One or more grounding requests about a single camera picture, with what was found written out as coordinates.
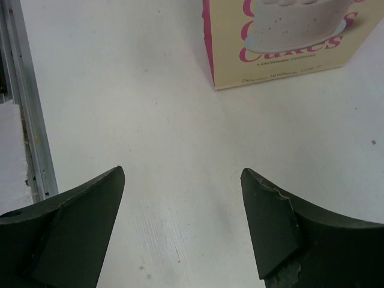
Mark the pink paper gift bag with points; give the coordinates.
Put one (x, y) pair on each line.
(256, 41)

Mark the aluminium front rail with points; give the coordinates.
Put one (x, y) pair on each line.
(21, 87)

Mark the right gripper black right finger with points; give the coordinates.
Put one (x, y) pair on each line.
(299, 244)

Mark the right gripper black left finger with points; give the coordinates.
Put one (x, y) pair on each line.
(62, 241)

